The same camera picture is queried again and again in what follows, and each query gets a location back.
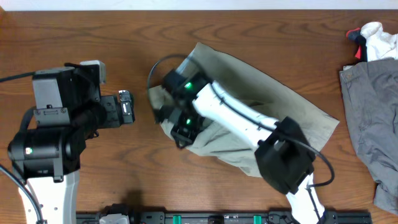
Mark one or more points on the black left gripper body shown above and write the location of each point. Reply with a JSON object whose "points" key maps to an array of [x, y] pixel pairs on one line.
{"points": [[113, 111]]}

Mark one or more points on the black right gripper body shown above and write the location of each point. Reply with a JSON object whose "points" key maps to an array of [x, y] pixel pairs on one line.
{"points": [[188, 127]]}

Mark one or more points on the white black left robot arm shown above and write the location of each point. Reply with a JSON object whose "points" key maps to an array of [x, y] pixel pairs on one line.
{"points": [[45, 152]]}

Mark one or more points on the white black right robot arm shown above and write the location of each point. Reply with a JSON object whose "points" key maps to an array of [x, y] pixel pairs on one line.
{"points": [[283, 155]]}

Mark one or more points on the grey trousers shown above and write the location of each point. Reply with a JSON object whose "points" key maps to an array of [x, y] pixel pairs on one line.
{"points": [[369, 92]]}

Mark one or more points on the red black garment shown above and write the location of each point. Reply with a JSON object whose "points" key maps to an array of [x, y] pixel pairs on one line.
{"points": [[355, 36]]}

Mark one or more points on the white cloth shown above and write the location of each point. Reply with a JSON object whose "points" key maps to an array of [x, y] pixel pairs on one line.
{"points": [[380, 45]]}

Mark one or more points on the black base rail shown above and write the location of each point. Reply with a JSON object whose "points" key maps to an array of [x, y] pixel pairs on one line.
{"points": [[119, 213]]}

